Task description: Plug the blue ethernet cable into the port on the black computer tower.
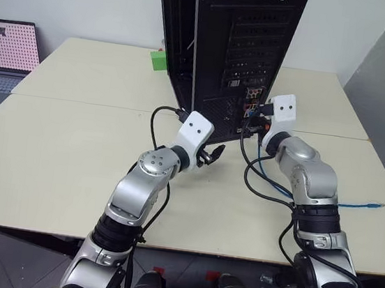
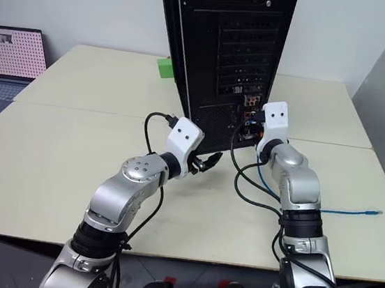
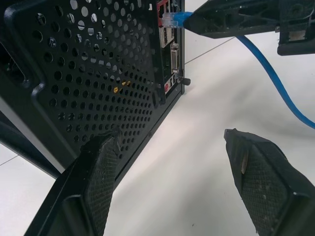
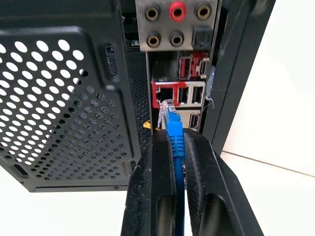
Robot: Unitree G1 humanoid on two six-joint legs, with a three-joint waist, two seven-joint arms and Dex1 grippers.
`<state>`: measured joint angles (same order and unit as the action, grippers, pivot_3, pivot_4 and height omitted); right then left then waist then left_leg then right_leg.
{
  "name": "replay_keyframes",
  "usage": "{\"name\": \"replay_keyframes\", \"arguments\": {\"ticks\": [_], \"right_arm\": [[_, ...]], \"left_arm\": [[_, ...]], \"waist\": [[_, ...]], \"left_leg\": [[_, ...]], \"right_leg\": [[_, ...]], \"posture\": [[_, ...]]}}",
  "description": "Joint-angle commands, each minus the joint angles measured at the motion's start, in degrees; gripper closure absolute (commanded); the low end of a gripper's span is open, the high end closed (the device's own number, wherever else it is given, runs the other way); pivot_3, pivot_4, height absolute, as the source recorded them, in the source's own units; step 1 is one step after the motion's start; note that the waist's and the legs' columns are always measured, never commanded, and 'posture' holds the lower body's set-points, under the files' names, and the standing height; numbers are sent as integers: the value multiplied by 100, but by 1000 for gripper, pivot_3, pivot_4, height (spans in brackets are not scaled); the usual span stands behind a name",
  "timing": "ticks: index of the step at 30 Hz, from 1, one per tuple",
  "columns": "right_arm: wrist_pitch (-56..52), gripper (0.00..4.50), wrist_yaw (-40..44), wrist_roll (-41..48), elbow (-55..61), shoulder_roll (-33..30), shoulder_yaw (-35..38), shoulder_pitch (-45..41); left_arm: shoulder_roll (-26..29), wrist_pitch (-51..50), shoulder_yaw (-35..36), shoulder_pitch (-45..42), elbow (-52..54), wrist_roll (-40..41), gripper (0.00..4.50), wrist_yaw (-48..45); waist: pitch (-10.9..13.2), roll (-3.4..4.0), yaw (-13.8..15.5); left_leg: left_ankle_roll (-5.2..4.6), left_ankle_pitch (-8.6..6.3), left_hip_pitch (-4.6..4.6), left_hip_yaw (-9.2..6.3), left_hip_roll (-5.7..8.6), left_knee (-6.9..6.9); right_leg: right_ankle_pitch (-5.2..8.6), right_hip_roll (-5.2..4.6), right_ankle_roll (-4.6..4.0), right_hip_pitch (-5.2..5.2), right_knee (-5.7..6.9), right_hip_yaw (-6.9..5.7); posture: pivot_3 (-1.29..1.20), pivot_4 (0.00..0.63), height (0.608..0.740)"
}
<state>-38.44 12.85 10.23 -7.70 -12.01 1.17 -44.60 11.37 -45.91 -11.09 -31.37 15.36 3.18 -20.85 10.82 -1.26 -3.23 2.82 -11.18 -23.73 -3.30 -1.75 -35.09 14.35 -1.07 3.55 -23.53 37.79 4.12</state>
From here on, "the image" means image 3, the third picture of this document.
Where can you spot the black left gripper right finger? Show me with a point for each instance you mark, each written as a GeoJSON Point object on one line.
{"type": "Point", "coordinates": [265, 179]}

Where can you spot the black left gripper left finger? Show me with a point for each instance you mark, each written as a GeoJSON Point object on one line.
{"type": "Point", "coordinates": [81, 196]}

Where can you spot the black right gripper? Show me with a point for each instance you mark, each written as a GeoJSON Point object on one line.
{"type": "Point", "coordinates": [295, 24]}

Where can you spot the black computer tower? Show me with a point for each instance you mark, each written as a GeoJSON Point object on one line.
{"type": "Point", "coordinates": [93, 73]}

